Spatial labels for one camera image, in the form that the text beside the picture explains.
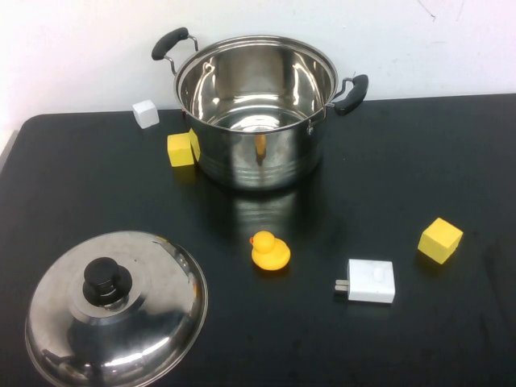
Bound steel lid with black knob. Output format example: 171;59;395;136
24;230;210;387

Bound yellow rubber duck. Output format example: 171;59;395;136
248;230;292;270

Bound yellow cube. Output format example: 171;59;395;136
417;217;464;266
167;127;202;168

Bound white cube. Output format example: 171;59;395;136
131;98;160;130

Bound white plug charger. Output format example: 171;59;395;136
332;258;397;306

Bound stainless steel pot black handles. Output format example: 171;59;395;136
151;27;370;193

